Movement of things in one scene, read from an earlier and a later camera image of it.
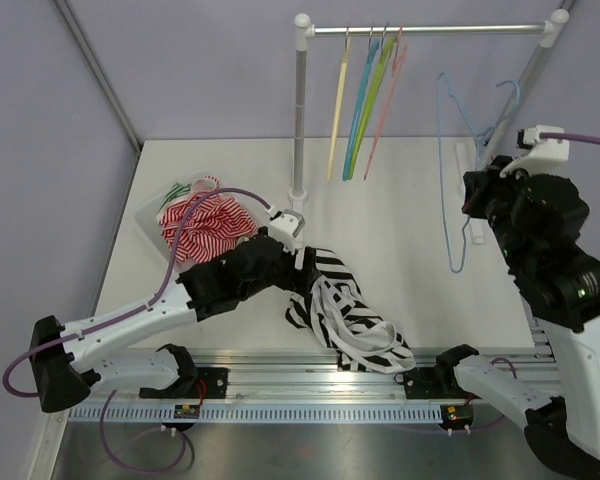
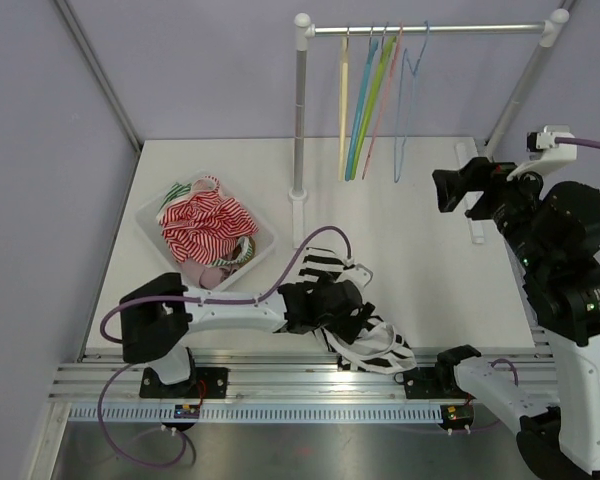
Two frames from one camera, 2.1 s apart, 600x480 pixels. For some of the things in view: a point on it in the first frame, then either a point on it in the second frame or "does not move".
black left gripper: [299, 281] -> [346, 328]
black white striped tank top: [331, 305] does not move
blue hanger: [373, 45] does not move
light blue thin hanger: [478, 140] -> [407, 80]
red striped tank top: [212, 229] does not move
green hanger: [382, 70] does not move
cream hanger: [338, 107] -> [344, 74]
